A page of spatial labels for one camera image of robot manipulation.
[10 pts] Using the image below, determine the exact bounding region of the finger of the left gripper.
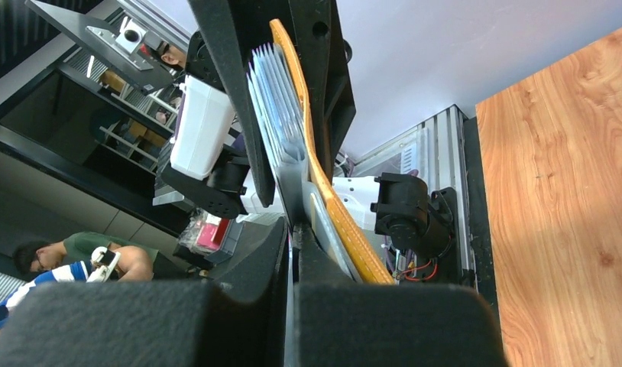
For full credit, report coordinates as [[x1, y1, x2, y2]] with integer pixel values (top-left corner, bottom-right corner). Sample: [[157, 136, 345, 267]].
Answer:
[[189, 0, 274, 207]]

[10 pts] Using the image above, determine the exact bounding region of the yellow leather card holder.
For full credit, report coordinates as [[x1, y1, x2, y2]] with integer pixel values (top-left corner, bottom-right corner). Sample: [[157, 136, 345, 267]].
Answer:
[[246, 19, 395, 284]]

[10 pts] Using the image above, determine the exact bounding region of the person with glasses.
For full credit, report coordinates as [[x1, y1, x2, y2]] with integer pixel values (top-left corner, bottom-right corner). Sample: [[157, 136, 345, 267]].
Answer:
[[145, 41, 186, 70]]

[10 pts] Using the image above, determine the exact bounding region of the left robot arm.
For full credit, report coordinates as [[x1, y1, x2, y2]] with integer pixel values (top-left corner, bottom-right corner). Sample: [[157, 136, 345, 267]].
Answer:
[[160, 1, 356, 219]]

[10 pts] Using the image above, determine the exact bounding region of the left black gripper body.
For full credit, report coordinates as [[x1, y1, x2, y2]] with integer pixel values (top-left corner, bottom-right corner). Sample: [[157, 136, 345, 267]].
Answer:
[[227, 1, 356, 177]]

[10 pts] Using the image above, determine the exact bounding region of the person in striped shirt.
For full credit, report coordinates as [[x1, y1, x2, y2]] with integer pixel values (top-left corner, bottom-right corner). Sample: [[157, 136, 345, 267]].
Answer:
[[0, 232, 160, 350]]

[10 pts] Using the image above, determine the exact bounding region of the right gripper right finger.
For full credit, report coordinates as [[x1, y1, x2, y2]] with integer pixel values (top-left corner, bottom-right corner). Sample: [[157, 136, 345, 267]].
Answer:
[[293, 225, 508, 366]]

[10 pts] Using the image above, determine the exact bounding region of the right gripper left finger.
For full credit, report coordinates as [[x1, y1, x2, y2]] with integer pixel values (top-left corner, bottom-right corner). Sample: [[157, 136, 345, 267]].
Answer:
[[0, 219, 288, 366]]

